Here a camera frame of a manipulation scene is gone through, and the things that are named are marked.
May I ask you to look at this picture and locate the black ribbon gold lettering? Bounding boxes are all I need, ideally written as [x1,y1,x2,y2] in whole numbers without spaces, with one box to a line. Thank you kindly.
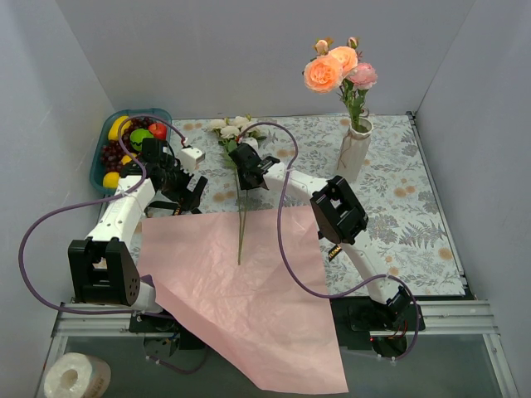
[144,201,342,261]

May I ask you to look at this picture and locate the white rose flower stem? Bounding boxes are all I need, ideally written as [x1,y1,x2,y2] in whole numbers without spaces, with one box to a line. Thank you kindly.
[208,116,251,265]

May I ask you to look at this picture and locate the orange rose flower stem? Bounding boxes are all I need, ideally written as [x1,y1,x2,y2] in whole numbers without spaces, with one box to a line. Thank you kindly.
[302,37,363,126]

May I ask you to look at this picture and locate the purple pink wrapping paper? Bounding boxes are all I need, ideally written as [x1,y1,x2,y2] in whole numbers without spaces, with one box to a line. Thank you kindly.
[138,206,348,394]

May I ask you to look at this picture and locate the pink rose flower stem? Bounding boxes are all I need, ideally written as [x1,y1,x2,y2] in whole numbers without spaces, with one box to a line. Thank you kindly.
[341,36,378,133]

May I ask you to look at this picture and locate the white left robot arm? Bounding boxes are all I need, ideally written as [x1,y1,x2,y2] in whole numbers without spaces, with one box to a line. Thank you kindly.
[68,167,207,332]

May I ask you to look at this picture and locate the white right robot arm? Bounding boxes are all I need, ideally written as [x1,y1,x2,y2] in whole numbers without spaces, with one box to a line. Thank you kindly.
[228,143,412,330]

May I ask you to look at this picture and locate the white ceramic vase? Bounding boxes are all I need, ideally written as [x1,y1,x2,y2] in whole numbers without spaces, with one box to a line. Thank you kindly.
[336,118,373,183]

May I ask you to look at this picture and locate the red apple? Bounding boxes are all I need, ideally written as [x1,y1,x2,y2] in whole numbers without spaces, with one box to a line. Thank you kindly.
[148,123,168,140]

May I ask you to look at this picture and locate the yellow fruit in tray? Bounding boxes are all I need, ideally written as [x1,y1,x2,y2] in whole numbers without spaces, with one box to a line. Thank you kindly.
[120,153,136,165]

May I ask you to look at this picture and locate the green apple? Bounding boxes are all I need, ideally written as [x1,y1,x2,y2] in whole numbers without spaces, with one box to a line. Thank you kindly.
[129,129,153,153]

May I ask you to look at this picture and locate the yellow lemon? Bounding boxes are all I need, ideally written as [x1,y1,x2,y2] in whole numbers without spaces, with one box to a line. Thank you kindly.
[102,172,120,190]

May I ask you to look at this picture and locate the teal plastic fruit tray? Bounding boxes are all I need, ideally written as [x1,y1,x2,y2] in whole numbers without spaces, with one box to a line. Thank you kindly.
[89,108,172,196]

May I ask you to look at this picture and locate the dark red grapes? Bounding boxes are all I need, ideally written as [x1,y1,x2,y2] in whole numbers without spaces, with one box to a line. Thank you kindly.
[100,117,154,173]

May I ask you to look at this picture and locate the yellow mango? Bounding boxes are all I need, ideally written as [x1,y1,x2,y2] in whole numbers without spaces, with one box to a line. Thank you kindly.
[108,115,131,141]

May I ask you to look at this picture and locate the white tissue roll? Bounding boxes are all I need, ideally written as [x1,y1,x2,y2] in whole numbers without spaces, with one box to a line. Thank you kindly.
[43,352,111,398]

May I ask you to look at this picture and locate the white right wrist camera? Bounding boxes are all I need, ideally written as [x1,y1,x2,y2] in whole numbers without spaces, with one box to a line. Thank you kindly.
[259,156,280,175]

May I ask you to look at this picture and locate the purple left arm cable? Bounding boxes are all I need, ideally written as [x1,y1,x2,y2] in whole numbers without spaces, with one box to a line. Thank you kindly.
[17,114,208,374]

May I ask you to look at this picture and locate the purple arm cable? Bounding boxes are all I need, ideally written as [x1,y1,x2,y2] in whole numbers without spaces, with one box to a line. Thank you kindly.
[236,120,422,362]
[17,114,208,374]

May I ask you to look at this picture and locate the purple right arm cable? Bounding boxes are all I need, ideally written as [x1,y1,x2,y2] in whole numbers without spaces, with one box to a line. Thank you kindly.
[236,120,422,362]

